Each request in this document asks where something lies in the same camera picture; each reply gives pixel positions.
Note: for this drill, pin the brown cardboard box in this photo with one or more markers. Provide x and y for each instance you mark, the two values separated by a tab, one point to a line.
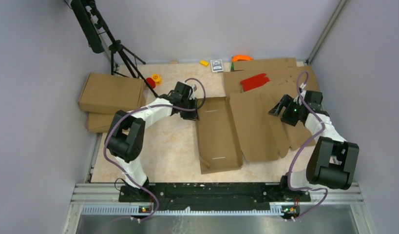
238	127
107	94

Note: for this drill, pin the orange plastic ring toy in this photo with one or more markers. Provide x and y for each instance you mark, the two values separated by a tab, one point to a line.
236	58

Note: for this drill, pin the red plastic sheet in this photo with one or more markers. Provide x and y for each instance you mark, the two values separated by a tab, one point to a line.
254	82

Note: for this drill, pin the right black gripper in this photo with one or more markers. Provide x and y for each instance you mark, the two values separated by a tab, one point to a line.
284	102

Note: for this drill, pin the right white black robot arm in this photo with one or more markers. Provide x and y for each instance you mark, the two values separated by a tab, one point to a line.
333	161

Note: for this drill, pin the stack of flat cardboard sheets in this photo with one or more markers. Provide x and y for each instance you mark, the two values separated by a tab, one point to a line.
274	68

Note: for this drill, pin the blue playing card deck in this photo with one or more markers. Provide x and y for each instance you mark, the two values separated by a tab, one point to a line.
216	65

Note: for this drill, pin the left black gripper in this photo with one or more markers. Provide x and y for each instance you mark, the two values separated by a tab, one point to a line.
193	115

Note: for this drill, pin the lower folded cardboard box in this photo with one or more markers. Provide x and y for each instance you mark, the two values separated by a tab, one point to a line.
99	123

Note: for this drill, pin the folded brown cardboard box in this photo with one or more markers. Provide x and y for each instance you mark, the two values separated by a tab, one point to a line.
107	94

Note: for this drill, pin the black camera tripod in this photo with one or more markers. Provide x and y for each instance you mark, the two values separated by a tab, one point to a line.
101	40

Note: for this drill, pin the red yellow toy spool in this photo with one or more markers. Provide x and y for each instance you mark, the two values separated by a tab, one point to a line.
154	80

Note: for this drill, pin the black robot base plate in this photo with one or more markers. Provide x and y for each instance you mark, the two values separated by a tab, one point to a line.
245	196

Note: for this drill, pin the small yellow block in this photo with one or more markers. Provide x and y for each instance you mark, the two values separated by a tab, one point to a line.
204	63

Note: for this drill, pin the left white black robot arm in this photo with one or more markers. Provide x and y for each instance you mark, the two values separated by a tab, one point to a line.
125	136

